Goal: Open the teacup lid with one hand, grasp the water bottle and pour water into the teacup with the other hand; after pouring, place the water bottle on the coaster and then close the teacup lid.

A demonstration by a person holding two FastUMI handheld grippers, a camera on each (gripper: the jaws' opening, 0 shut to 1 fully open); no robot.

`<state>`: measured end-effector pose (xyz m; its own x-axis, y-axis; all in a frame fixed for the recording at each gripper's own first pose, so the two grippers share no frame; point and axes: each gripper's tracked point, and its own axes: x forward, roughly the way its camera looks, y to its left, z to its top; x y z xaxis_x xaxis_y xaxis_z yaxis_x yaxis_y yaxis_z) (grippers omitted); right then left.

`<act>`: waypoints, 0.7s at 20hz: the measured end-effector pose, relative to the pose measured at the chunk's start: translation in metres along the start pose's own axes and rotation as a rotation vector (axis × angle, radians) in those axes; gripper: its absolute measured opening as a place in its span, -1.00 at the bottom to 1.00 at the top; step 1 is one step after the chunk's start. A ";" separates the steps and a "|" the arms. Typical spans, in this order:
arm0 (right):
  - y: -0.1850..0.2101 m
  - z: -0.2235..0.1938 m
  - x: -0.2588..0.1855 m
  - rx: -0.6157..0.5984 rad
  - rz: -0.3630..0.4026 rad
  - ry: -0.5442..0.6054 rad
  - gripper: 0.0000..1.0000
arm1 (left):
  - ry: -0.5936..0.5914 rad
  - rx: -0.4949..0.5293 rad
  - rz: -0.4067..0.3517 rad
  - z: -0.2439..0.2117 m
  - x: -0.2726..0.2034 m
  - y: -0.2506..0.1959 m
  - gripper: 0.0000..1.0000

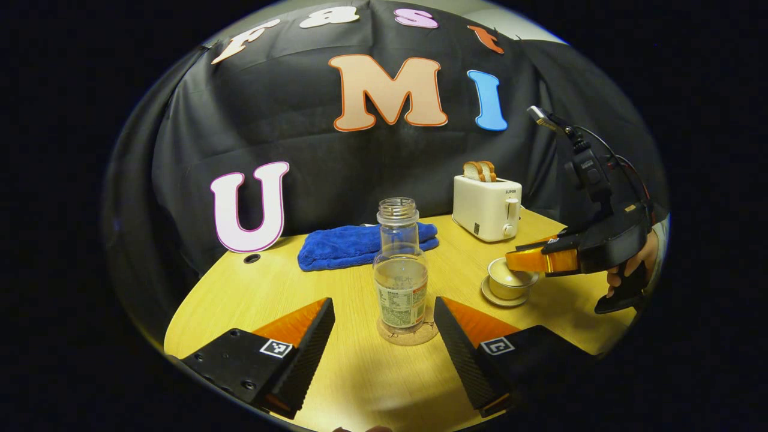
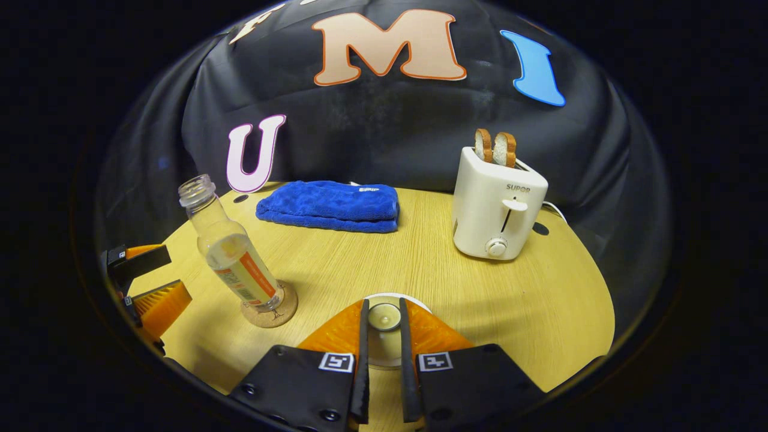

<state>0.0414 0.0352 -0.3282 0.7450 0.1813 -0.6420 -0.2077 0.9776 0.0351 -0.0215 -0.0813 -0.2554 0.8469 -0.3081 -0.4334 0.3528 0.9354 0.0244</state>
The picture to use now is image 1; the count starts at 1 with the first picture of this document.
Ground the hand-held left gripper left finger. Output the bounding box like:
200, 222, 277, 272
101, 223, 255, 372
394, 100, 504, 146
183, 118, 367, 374
180, 296, 337, 421

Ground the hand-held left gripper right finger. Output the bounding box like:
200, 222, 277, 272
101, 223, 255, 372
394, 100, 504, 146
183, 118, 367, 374
433, 296, 601, 419

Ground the white teacup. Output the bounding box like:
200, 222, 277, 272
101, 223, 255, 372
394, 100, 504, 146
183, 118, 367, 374
487, 257, 539, 301

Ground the round cork coaster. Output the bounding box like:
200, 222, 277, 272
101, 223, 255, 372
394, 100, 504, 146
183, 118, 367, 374
376, 317, 439, 347

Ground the clear plastic water bottle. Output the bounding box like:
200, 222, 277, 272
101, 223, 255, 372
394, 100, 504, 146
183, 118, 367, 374
373, 197, 429, 334

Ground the white toaster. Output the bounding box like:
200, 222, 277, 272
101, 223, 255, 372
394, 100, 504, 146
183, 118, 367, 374
452, 175, 523, 243

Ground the blue folded towel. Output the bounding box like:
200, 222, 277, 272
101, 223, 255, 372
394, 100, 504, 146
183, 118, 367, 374
298, 222, 440, 272

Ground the black backdrop cloth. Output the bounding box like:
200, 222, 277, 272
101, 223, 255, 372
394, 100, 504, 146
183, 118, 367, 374
102, 0, 670, 337

